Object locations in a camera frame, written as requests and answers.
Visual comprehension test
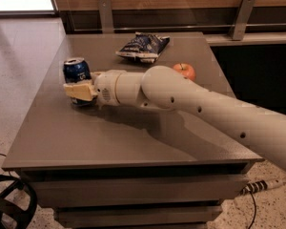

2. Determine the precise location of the black chair base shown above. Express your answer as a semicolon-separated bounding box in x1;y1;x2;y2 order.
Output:
0;148;38;229

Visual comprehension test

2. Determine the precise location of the right metal bracket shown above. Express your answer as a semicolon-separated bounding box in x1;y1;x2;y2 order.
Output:
229;0;255;41

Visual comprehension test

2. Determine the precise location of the black floor cable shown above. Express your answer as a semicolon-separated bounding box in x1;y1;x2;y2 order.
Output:
246;191;257;229

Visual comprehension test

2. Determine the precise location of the blue chip bag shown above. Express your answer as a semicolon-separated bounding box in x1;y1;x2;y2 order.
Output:
115;32;171;64

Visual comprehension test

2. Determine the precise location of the red apple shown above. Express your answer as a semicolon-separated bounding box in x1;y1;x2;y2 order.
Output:
173;63;196;81

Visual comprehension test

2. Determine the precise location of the metal bracket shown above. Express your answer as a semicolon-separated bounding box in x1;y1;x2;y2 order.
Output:
229;0;255;41
97;0;114;33

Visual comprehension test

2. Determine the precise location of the blue pepsi can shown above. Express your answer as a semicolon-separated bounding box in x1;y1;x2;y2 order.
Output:
63;57;95;106

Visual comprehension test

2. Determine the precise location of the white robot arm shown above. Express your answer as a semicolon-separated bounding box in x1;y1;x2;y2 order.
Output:
63;63;286;171

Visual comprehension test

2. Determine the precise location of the metal rail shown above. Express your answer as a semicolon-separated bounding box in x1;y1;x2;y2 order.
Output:
72;23;286;34

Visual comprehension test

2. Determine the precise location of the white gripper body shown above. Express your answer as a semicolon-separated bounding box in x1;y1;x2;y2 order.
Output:
94;70;125;108

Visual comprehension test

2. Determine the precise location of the left metal bracket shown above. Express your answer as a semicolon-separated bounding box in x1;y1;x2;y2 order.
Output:
97;0;114;33

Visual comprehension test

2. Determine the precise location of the grey drawer cabinet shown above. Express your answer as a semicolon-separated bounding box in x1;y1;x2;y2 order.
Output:
3;34;258;229

